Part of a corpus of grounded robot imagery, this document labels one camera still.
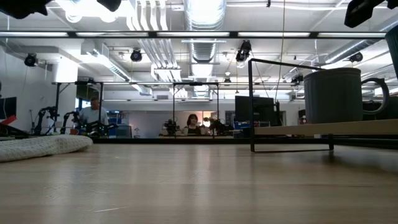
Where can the silver ventilation duct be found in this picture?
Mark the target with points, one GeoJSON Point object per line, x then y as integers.
{"type": "Point", "coordinates": [203, 15]}

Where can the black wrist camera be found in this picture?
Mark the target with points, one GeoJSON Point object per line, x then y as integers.
{"type": "Point", "coordinates": [360, 12]}
{"type": "Point", "coordinates": [109, 4]}

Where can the large black monitor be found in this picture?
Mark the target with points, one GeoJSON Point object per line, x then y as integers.
{"type": "Point", "coordinates": [253, 109]}

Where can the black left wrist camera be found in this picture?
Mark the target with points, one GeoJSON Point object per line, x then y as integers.
{"type": "Point", "coordinates": [109, 4]}

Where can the background black rig frame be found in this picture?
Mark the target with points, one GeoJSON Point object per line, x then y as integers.
{"type": "Point", "coordinates": [57, 102]}
{"type": "Point", "coordinates": [173, 105]}

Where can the wooden tray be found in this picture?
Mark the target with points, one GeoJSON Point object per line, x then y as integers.
{"type": "Point", "coordinates": [326, 128]}

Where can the tall dark green cup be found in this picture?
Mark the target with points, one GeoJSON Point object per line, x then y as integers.
{"type": "Point", "coordinates": [393, 53]}

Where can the black metal rig frame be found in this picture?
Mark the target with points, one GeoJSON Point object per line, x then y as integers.
{"type": "Point", "coordinates": [152, 34]}

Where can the background black robot arm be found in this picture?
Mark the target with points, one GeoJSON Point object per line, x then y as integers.
{"type": "Point", "coordinates": [66, 119]}
{"type": "Point", "coordinates": [217, 126]}
{"type": "Point", "coordinates": [40, 119]}
{"type": "Point", "coordinates": [170, 127]}
{"type": "Point", "coordinates": [99, 127]}

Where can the red flat object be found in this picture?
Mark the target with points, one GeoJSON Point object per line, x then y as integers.
{"type": "Point", "coordinates": [7, 120]}

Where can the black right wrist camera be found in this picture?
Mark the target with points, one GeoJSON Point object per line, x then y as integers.
{"type": "Point", "coordinates": [360, 12]}

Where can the grey waffle cloth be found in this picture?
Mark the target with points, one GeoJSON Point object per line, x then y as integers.
{"type": "Point", "coordinates": [40, 146]}

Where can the small black monitor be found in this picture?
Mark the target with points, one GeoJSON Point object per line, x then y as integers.
{"type": "Point", "coordinates": [7, 107]}

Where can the grey ribbed mug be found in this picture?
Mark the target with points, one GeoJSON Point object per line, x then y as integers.
{"type": "Point", "coordinates": [332, 96]}

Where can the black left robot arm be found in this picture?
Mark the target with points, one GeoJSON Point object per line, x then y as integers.
{"type": "Point", "coordinates": [21, 7]}

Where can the black hanging camera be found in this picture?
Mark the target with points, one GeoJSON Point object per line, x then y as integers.
{"type": "Point", "coordinates": [30, 59]}
{"type": "Point", "coordinates": [136, 56]}
{"type": "Point", "coordinates": [243, 51]}
{"type": "Point", "coordinates": [356, 57]}

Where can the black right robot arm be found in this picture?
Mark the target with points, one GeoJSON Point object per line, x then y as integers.
{"type": "Point", "coordinates": [393, 3]}

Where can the person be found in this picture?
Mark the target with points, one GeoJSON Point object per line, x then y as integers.
{"type": "Point", "coordinates": [93, 114]}
{"type": "Point", "coordinates": [192, 126]}

